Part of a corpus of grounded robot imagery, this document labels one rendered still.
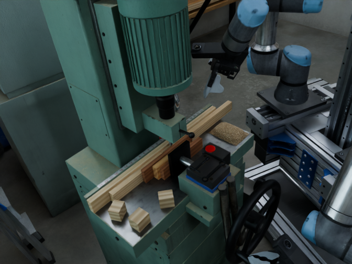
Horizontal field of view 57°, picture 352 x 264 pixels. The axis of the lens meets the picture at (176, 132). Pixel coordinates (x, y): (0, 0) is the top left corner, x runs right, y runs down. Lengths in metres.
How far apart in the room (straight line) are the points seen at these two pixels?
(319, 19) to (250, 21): 3.64
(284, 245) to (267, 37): 0.88
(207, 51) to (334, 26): 3.50
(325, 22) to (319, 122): 2.97
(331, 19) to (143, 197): 3.75
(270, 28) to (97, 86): 0.75
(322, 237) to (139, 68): 0.62
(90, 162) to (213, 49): 0.66
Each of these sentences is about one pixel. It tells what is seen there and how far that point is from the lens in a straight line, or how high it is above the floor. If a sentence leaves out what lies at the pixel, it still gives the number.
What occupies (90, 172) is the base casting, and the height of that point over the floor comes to 0.80.
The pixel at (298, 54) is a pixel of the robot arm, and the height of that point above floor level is 1.04.
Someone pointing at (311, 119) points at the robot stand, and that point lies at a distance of 1.64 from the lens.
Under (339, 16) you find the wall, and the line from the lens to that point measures 4.40.
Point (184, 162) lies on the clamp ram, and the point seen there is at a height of 0.96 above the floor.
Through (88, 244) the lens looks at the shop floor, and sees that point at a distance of 2.11.
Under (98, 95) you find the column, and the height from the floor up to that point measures 1.14.
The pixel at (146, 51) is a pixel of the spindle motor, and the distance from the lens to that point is 0.85.
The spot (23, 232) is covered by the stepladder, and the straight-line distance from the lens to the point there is 1.87.
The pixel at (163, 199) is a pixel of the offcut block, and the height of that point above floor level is 0.94.
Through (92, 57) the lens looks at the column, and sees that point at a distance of 1.02.
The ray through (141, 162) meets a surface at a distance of 1.07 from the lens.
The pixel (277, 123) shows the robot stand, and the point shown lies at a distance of 1.55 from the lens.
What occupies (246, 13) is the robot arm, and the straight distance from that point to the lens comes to 0.91.
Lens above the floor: 1.68
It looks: 38 degrees down
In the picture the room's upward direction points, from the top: 6 degrees counter-clockwise
